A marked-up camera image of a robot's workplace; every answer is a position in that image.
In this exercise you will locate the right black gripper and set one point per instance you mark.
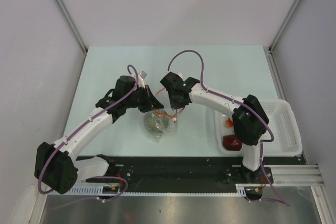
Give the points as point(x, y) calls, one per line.
point(175, 105)

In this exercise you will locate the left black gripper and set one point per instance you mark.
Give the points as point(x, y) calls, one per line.
point(150, 102)

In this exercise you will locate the fake green melon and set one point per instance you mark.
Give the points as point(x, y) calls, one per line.
point(155, 123)

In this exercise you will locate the clear zip top bag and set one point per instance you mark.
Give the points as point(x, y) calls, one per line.
point(162, 96)

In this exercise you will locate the fake red strawberries bunch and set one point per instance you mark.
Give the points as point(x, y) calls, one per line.
point(228, 123)

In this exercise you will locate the fake red apple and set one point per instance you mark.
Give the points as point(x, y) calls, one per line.
point(231, 143)

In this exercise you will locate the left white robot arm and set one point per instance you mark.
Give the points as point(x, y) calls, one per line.
point(57, 165)

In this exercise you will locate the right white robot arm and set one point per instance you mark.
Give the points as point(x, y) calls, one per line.
point(249, 119)

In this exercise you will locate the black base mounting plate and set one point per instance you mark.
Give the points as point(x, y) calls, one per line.
point(206, 174)

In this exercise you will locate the white perforated plastic basket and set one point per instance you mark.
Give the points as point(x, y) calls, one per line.
point(282, 122)

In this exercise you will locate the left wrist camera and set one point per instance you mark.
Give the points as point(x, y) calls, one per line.
point(142, 74)

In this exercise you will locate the white slotted cable duct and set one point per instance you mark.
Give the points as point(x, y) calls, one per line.
point(108, 191)

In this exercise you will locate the left aluminium frame post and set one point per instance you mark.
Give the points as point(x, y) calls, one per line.
point(60, 4)

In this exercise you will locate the aluminium frame post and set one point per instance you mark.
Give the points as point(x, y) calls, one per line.
point(60, 4)
point(284, 25)

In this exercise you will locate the right aluminium frame post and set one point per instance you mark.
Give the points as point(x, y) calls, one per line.
point(284, 25)

